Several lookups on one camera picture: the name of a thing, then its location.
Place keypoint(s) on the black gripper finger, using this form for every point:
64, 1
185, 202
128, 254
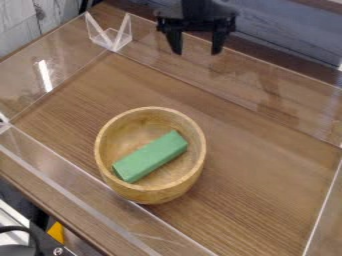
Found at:
217, 41
175, 41

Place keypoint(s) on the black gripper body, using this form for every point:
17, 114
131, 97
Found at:
195, 15

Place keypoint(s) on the green rectangular block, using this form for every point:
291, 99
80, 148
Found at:
144, 160

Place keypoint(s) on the brown wooden bowl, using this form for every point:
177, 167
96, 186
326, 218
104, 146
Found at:
127, 132

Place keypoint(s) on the clear acrylic corner bracket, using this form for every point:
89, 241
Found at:
109, 38

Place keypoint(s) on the clear acrylic front wall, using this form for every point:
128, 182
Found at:
46, 160

